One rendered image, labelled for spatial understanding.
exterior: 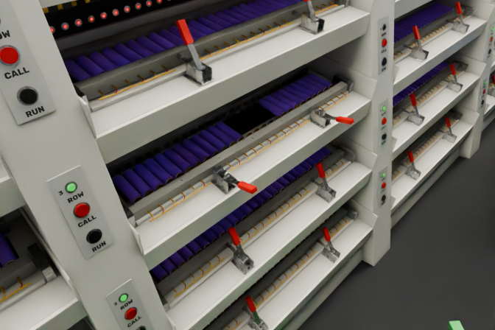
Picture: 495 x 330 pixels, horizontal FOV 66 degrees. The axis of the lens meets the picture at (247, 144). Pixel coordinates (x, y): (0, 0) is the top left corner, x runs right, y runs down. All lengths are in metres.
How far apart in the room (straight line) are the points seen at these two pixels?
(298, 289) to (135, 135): 0.61
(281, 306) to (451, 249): 0.59
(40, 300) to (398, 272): 0.94
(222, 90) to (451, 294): 0.87
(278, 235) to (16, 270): 0.48
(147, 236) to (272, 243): 0.30
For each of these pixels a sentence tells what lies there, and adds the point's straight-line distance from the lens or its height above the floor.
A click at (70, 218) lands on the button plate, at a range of 0.52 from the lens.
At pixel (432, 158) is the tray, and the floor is 0.16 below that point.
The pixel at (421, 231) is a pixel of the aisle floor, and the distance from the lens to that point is 1.37.
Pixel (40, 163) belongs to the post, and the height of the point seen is 0.73.
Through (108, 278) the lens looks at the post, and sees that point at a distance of 0.58.
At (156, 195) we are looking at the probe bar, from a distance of 0.63.
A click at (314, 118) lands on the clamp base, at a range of 0.81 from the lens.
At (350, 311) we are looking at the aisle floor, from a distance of 1.14.
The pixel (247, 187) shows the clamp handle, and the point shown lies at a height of 0.57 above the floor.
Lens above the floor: 0.91
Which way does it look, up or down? 28 degrees down
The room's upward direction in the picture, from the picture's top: 11 degrees counter-clockwise
